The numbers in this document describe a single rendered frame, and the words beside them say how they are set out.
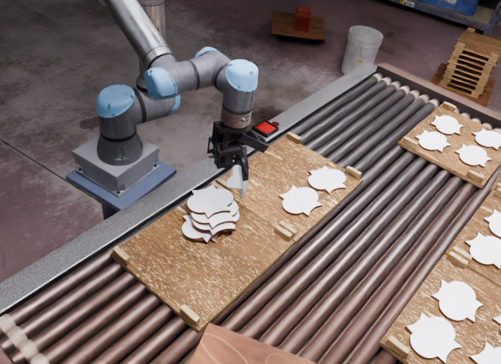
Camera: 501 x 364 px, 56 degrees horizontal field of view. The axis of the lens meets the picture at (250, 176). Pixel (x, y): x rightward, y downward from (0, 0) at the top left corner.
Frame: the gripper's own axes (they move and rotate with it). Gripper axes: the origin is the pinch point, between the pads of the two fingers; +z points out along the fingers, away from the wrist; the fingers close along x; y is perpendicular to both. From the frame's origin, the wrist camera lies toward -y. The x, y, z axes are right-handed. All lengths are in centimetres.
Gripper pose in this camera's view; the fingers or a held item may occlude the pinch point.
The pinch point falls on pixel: (232, 180)
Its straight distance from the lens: 132.4
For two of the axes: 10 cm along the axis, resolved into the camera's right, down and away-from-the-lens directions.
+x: 4.4, 6.2, -6.5
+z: -1.5, 7.7, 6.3
